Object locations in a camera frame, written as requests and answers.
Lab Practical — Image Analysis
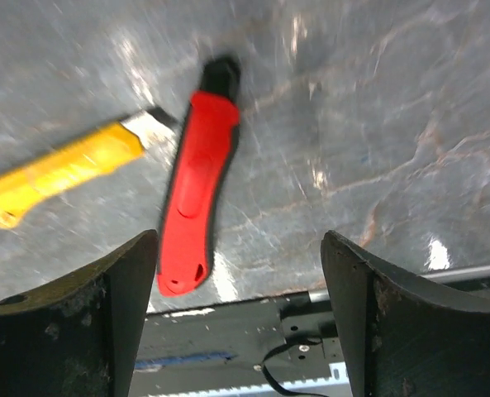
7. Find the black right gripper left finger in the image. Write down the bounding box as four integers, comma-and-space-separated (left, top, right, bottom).
0, 229, 158, 396

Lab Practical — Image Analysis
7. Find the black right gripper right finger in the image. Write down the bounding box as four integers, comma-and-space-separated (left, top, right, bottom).
321, 231, 490, 396

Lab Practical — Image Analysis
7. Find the yellow box cutter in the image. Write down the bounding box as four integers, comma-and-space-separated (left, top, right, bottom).
0, 107, 178, 229

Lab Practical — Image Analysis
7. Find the red box cutter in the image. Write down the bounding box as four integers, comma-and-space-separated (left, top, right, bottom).
156, 55, 240, 297

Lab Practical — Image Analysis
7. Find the grey slotted cable duct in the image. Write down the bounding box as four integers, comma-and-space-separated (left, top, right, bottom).
160, 362, 352, 396

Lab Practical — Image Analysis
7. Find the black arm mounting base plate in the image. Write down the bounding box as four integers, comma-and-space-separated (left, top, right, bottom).
129, 290, 344, 396

